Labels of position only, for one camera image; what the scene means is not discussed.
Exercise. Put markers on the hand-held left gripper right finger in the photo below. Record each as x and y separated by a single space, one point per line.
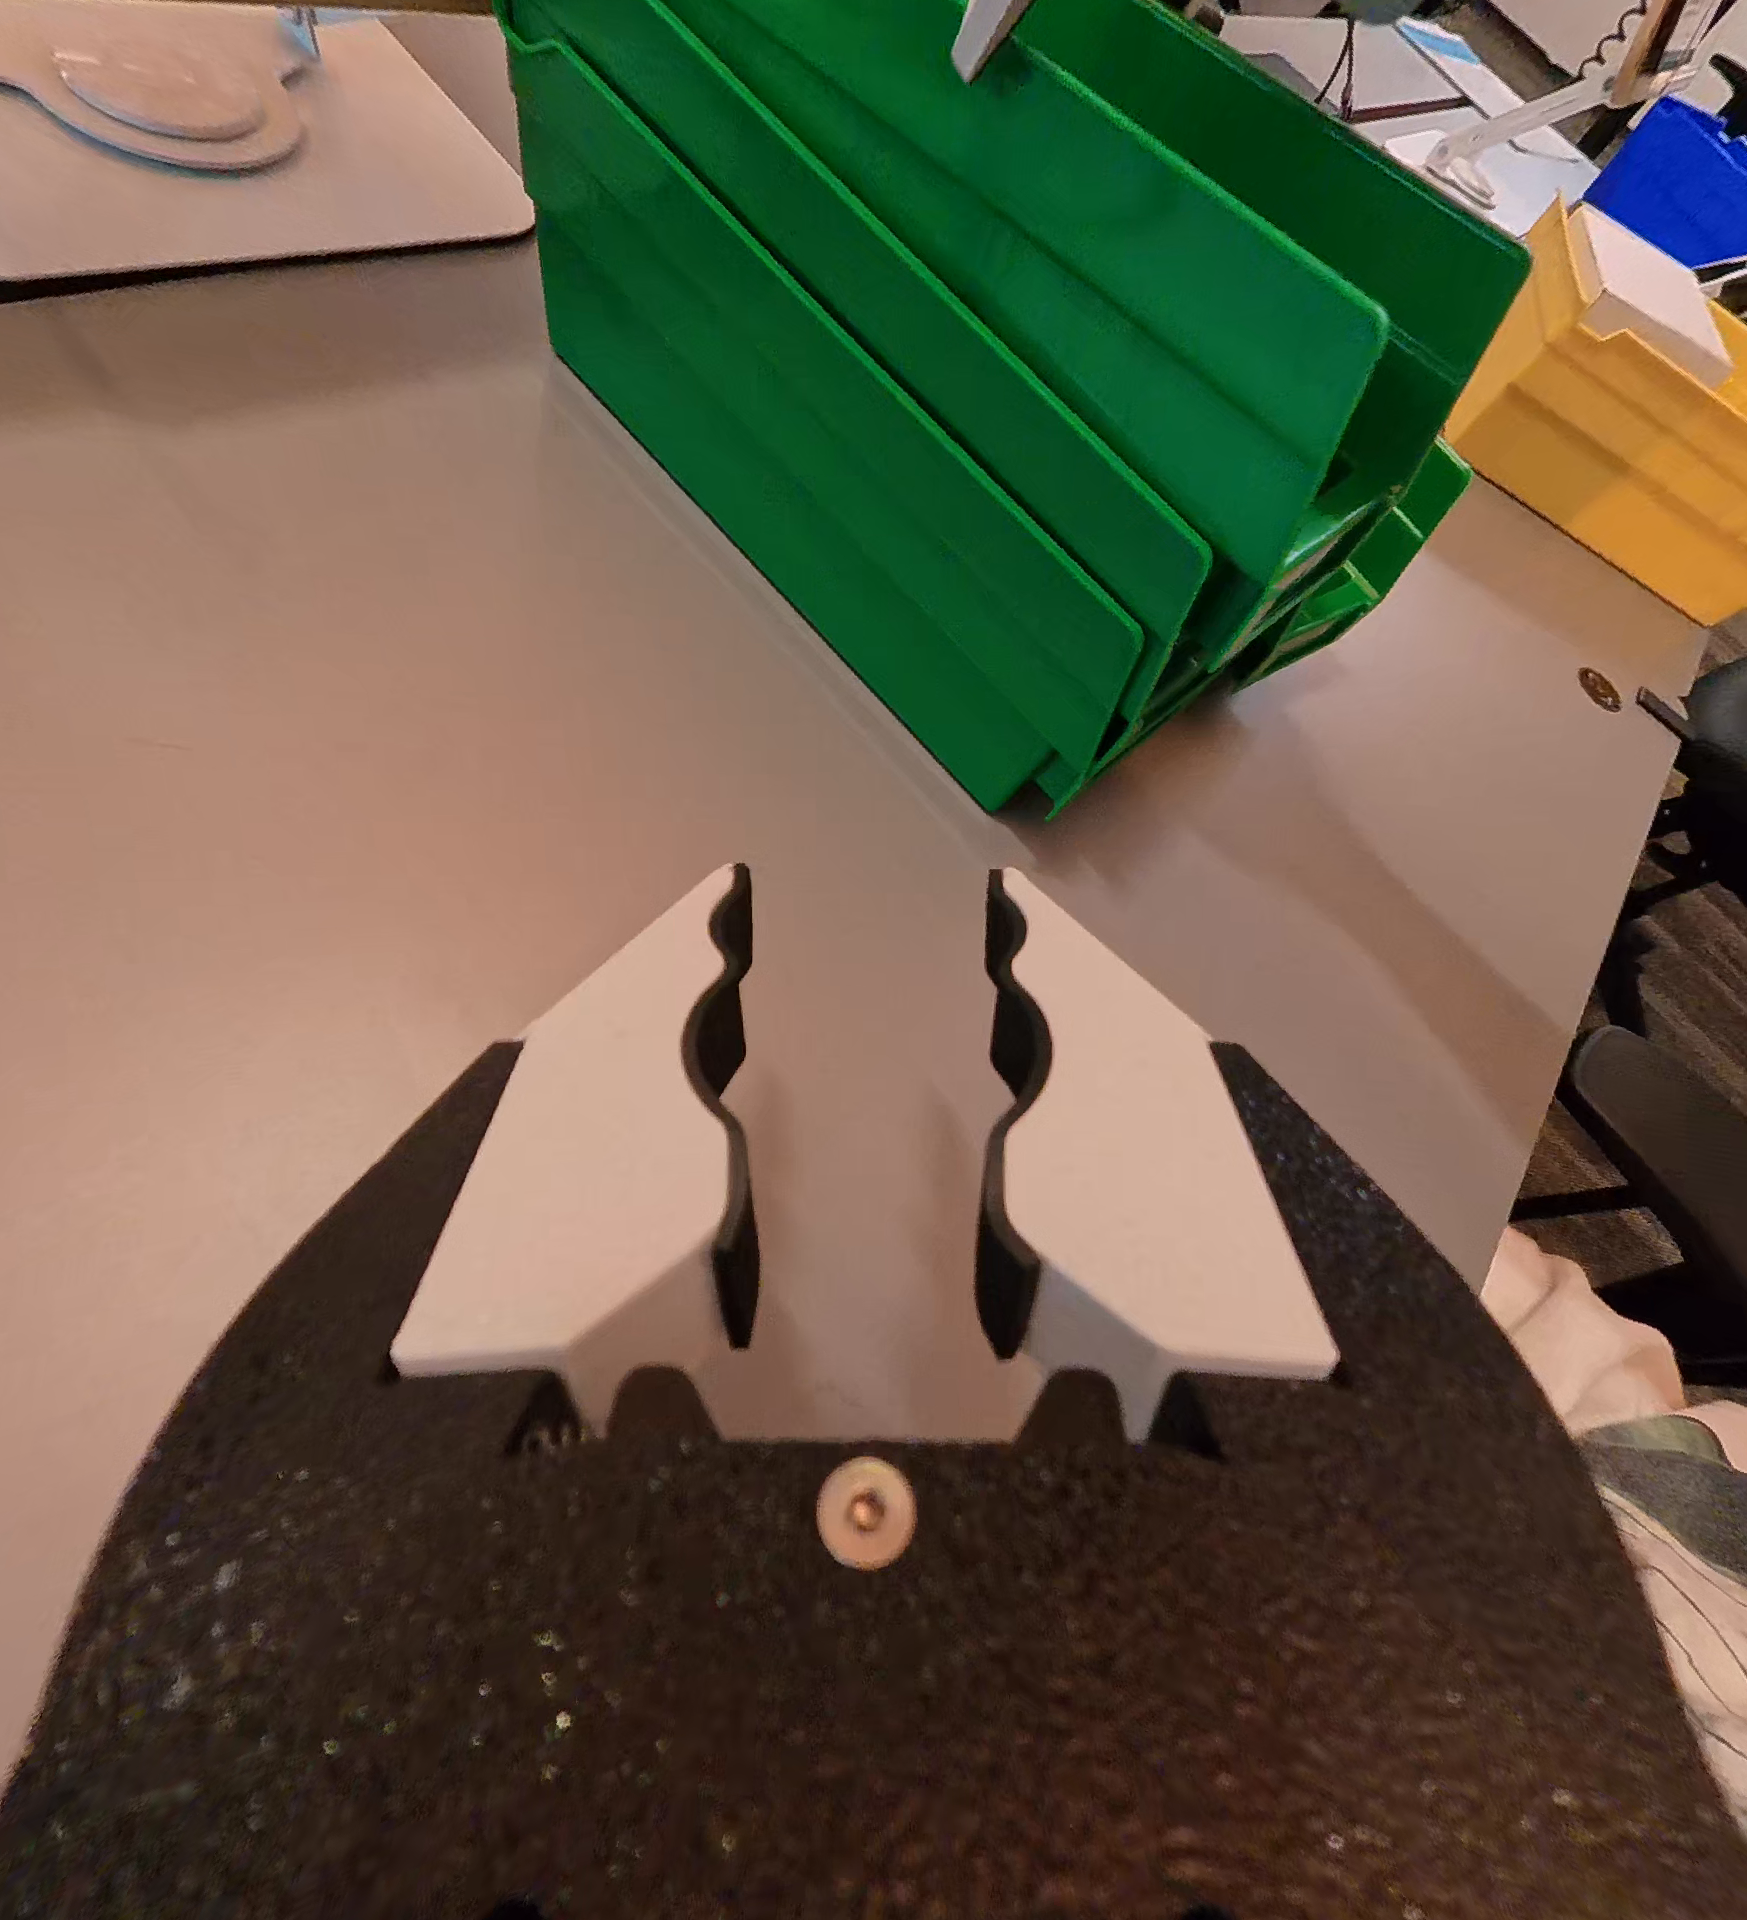
1161 1200

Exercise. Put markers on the brass desk grommet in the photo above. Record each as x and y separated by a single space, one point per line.
1601 689

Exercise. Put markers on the stack of yellow bins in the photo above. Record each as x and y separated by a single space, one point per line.
1640 494

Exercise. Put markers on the blue plastic bin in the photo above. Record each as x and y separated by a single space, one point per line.
1697 181

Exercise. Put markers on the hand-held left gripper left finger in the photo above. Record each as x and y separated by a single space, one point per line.
587 1188

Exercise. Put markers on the green plastic bin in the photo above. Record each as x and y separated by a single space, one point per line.
814 403
814 137
814 257
814 564

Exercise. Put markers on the white tablet stand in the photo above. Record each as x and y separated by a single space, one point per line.
1473 150

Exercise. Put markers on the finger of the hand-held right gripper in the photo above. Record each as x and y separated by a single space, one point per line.
987 40

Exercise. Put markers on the white box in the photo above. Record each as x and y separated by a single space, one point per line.
1654 299

